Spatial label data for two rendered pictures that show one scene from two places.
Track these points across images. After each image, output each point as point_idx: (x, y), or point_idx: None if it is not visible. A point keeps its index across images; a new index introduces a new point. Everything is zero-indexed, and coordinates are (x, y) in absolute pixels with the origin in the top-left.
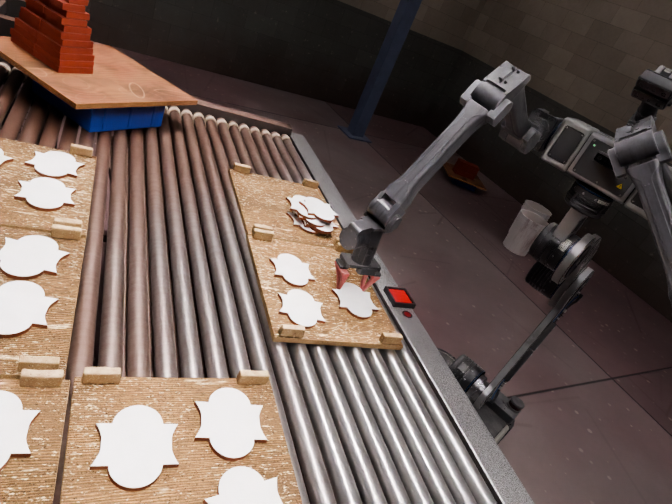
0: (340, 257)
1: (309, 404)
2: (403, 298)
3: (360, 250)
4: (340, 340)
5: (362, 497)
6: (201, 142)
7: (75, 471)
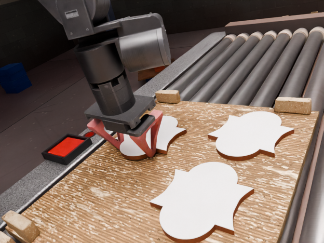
0: (137, 122)
1: (302, 86)
2: (68, 142)
3: (128, 79)
4: (226, 104)
5: (295, 57)
6: None
7: None
